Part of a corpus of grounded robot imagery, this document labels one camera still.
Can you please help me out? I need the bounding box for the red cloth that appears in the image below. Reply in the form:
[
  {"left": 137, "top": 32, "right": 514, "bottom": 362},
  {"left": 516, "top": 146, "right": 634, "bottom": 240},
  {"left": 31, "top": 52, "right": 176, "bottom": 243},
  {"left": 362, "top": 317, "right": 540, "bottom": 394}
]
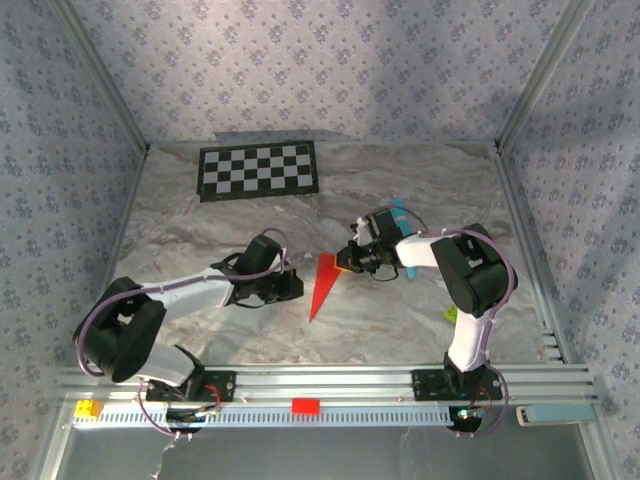
[{"left": 308, "top": 252, "right": 346, "bottom": 322}]

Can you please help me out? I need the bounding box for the teal pen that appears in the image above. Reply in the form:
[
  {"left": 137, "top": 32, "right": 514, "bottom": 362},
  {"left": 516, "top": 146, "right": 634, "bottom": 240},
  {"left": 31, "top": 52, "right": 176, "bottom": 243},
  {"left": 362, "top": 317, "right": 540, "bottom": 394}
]
[{"left": 390, "top": 198, "right": 419, "bottom": 280}]

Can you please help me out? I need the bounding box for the black white checkerboard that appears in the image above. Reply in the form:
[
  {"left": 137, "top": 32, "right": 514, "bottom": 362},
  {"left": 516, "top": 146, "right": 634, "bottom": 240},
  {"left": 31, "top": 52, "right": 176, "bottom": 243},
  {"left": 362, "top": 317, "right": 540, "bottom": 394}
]
[{"left": 196, "top": 139, "right": 321, "bottom": 204}]

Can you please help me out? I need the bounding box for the black controller board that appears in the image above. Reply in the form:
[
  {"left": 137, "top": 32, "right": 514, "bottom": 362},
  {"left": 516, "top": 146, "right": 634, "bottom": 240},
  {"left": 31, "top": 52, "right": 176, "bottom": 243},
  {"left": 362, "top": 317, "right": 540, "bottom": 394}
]
[
  {"left": 165, "top": 407, "right": 207, "bottom": 435},
  {"left": 447, "top": 405, "right": 485, "bottom": 435}
]

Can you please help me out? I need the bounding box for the light blue flat device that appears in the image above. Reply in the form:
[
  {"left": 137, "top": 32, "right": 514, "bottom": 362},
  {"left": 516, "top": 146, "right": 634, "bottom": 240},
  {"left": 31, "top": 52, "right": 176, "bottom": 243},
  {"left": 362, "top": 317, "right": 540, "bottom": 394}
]
[{"left": 515, "top": 403, "right": 596, "bottom": 427}]

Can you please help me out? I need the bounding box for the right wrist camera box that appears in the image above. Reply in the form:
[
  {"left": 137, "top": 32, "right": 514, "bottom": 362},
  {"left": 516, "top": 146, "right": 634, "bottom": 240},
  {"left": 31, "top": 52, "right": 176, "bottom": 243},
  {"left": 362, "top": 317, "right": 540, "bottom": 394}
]
[{"left": 351, "top": 208, "right": 402, "bottom": 247}]

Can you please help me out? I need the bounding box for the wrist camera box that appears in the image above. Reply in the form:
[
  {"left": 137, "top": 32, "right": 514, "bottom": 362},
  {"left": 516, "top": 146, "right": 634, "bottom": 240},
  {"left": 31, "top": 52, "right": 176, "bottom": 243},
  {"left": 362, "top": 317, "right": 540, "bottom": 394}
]
[
  {"left": 239, "top": 234, "right": 285, "bottom": 275},
  {"left": 351, "top": 208, "right": 402, "bottom": 247}
]

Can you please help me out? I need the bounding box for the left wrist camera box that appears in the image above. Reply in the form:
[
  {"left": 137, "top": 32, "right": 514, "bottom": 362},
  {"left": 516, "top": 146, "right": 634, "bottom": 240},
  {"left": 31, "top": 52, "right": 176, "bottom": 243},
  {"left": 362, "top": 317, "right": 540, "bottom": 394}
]
[{"left": 239, "top": 234, "right": 285, "bottom": 275}]

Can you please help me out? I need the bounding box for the aluminium mounting rail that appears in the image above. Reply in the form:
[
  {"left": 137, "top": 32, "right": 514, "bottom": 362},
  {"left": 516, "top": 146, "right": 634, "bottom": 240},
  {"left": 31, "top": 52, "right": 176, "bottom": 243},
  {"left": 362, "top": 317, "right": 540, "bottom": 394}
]
[{"left": 54, "top": 363, "right": 601, "bottom": 406}]

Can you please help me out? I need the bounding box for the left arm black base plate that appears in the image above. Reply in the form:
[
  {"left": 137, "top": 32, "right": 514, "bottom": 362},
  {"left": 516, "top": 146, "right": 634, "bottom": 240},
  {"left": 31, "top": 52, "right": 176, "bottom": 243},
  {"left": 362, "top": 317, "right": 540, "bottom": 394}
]
[{"left": 144, "top": 370, "right": 237, "bottom": 404}]

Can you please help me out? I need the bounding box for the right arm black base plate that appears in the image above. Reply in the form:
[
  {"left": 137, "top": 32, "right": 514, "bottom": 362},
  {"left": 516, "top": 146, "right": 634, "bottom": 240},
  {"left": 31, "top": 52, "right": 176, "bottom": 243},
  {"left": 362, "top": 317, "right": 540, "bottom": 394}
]
[{"left": 410, "top": 368, "right": 504, "bottom": 402}]

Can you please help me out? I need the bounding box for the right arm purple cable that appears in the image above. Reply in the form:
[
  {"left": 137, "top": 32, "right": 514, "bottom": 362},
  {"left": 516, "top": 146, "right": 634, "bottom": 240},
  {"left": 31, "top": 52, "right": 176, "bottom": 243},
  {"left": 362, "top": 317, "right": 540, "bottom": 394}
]
[{"left": 364, "top": 204, "right": 519, "bottom": 441}]

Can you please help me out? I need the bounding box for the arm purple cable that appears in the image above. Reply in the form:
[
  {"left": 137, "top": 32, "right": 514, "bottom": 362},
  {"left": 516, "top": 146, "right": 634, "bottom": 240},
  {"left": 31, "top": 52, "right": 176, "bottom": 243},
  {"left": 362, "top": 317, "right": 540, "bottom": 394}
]
[
  {"left": 72, "top": 227, "right": 291, "bottom": 441},
  {"left": 364, "top": 204, "right": 519, "bottom": 441}
]

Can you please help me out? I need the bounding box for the white slotted cable duct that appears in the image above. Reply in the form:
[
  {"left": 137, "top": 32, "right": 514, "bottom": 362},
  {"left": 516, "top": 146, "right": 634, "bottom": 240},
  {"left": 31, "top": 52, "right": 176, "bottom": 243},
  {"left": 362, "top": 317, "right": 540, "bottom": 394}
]
[{"left": 72, "top": 403, "right": 451, "bottom": 429}]

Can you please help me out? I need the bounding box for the aluminium table side rail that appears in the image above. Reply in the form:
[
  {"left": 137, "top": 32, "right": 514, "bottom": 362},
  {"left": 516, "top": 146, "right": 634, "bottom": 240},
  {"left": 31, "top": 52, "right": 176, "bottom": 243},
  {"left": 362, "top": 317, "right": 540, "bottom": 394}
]
[
  {"left": 491, "top": 139, "right": 574, "bottom": 366},
  {"left": 77, "top": 144, "right": 151, "bottom": 369}
]

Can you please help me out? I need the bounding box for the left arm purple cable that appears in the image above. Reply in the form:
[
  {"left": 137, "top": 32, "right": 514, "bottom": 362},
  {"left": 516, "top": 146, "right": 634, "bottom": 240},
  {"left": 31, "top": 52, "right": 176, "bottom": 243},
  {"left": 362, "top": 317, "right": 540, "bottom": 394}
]
[{"left": 72, "top": 227, "right": 291, "bottom": 441}]

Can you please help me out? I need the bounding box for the aluminium frame post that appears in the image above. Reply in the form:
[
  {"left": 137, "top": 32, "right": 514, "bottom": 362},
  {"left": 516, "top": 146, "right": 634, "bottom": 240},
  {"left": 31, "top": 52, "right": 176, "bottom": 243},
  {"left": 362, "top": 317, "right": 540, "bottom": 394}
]
[
  {"left": 497, "top": 0, "right": 599, "bottom": 151},
  {"left": 49, "top": 0, "right": 152, "bottom": 151}
]

